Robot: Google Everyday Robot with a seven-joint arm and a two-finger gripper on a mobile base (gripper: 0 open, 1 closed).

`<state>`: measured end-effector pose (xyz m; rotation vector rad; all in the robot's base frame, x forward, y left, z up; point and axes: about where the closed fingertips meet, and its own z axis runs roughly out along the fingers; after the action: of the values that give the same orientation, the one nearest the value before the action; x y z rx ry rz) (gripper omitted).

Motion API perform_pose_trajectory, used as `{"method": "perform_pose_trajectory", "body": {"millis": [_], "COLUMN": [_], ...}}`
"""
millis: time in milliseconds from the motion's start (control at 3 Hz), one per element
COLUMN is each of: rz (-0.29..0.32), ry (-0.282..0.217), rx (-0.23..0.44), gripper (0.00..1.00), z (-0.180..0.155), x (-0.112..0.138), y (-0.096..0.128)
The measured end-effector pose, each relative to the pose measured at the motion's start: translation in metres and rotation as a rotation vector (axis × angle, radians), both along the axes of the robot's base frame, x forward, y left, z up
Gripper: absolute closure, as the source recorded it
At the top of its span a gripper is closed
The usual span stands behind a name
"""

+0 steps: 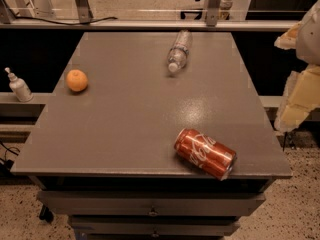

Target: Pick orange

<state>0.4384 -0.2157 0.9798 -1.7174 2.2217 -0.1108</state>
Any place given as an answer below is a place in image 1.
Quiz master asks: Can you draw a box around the grey drawer cabinet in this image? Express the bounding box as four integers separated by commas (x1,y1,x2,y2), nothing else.
32,176,273,240

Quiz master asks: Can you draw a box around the metal frame rail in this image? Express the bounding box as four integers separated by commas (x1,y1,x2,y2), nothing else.
0,19,296,32

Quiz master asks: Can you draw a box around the white pump dispenser bottle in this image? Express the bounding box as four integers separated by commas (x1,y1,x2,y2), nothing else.
5,67,33,102

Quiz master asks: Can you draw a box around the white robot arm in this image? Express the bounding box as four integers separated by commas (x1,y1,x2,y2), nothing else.
274,0,320,133

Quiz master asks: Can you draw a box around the clear plastic water bottle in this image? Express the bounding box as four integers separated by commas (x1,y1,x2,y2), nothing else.
167,30,192,74

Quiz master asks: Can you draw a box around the black cable on rail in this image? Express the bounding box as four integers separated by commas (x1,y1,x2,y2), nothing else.
6,7,119,26

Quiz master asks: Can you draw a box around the black cable on floor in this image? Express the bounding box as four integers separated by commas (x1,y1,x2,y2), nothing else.
0,139,21,177

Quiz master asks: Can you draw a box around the orange fruit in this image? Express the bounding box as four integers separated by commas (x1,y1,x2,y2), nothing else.
66,69,88,92

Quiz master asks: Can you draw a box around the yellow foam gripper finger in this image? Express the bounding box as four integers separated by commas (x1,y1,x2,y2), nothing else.
274,22,301,50
274,64,320,133

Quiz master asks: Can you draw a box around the red coca-cola can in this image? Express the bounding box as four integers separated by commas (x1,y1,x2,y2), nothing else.
174,129,236,181

